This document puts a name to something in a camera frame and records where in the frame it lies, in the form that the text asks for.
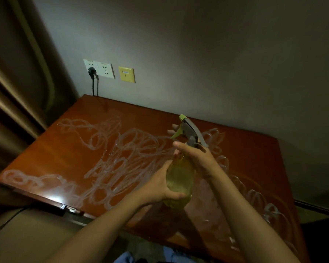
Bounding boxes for reddish wooden desk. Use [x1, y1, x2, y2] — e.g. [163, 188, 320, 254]
[0, 95, 311, 263]

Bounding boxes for black plug with cable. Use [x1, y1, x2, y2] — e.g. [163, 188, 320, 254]
[87, 66, 100, 98]

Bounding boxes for person's right forearm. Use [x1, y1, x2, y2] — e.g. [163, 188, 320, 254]
[207, 168, 299, 263]

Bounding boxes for person's right hand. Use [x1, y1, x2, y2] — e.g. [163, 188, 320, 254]
[167, 124, 224, 180]

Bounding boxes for person's left hand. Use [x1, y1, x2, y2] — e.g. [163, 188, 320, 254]
[136, 160, 188, 207]

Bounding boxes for yellow green spray bottle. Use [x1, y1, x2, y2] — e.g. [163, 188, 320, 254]
[164, 114, 209, 210]

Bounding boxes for brown curtain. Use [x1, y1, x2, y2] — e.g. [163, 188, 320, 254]
[0, 0, 79, 180]

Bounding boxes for white wall outlet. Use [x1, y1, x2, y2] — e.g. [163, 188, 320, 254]
[83, 59, 116, 80]

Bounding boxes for person's left forearm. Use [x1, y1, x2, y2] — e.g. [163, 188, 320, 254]
[46, 194, 150, 263]

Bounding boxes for beige padded stool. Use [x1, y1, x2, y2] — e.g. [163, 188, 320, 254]
[0, 208, 90, 263]

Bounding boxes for yellow wall sticker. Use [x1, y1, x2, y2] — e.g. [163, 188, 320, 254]
[118, 66, 137, 84]

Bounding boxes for person's blue trousers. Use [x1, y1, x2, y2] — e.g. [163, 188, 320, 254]
[114, 246, 194, 263]

